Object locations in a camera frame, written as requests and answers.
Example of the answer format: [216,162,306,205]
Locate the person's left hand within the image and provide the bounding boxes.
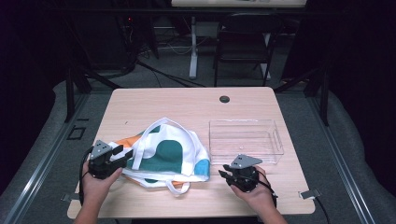
[81,167,123,206]

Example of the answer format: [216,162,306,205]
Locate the hand-held gripper cable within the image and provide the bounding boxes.
[255,169,278,208]
[78,147,94,206]

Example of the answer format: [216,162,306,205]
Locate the dark equipment with red light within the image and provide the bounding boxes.
[71,12,138,71]

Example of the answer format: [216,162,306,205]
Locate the black folding chair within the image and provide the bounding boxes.
[213,13,283,88]

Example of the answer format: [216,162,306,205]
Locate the white background desk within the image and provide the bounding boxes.
[171,0,307,80]

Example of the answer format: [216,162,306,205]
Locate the metal table edge clip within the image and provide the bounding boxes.
[298,188,321,200]
[60,192,80,203]

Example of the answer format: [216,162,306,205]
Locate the white tote bag coloured patches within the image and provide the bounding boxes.
[106,117,212,197]

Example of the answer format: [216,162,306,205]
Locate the black floor cable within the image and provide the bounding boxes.
[134,60,206,88]

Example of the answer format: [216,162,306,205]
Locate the metal floor rail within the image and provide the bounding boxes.
[1,92,92,224]
[306,96,377,224]

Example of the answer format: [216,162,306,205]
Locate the black metal stand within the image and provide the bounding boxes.
[274,62,331,127]
[64,62,122,123]

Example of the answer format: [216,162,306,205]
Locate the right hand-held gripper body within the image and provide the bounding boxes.
[230,154,263,193]

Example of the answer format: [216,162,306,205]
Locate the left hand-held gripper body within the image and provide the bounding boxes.
[88,139,124,180]

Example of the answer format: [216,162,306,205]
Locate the left hand-held gripper cable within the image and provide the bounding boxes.
[78,147,94,206]

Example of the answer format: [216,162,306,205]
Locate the black cable at clip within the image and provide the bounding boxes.
[314,197,332,224]

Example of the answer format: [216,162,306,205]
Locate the right hand-held gripper cable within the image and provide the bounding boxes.
[255,169,278,208]

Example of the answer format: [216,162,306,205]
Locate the clear plastic box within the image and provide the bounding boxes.
[208,119,285,166]

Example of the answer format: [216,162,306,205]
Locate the person's right hand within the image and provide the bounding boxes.
[231,166,276,216]

